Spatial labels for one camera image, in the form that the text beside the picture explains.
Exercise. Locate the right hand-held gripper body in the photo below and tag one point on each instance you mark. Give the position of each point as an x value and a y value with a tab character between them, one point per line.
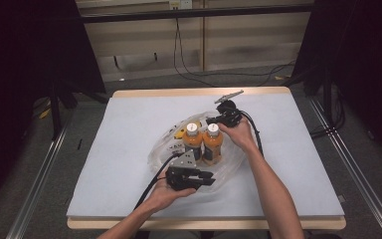
229	113

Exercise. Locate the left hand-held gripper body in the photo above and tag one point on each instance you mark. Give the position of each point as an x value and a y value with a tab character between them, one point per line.
180	177

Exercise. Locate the clear plastic bag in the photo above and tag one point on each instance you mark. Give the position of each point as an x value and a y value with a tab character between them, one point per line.
225	172

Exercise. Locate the person's left hand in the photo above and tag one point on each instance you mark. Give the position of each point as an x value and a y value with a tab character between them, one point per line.
164	197

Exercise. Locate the person's right hand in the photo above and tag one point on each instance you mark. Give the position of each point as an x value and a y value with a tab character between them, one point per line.
242	136

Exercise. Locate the orange juice bottle white cap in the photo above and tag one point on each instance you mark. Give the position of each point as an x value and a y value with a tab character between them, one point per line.
192	139
212	142

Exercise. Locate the wooden table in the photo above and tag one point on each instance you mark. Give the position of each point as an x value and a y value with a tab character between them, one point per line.
165	91

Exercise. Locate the white table mat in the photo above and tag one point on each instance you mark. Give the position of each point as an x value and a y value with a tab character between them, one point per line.
112	149

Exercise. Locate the black metal stand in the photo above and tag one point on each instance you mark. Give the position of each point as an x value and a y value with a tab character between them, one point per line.
55	113
327	99

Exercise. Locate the black horizontal bar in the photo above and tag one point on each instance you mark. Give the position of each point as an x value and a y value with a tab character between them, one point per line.
195	13

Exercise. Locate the small black floor item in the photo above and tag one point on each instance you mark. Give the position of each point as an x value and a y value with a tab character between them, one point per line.
79	144

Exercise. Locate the black curtain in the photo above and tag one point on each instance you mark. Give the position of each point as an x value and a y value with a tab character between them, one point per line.
23	66
361	59

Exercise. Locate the yellow floor tape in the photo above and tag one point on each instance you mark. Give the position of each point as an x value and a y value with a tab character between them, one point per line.
45	113

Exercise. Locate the white wall outlet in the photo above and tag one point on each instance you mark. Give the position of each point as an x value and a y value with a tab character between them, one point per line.
180	4

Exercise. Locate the metal floor rail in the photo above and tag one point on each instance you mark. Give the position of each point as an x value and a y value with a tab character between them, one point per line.
354	162
36	186

